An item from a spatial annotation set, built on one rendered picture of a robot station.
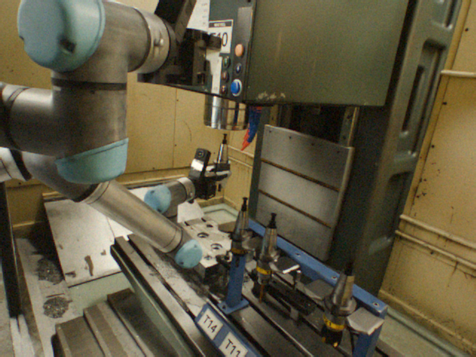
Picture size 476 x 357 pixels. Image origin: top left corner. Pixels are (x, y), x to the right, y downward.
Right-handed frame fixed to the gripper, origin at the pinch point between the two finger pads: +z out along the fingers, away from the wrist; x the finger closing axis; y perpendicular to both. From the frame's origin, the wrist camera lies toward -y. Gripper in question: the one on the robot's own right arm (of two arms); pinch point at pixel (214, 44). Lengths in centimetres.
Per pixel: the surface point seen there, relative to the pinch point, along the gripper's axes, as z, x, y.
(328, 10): 32.5, 15.1, -12.8
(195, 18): 23.0, -17.1, -7.7
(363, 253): 74, 42, 72
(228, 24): 15.6, -4.3, -5.7
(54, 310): 16, -70, 104
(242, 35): 12.7, 0.5, -3.2
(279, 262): 12, 17, 48
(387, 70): 65, 34, -2
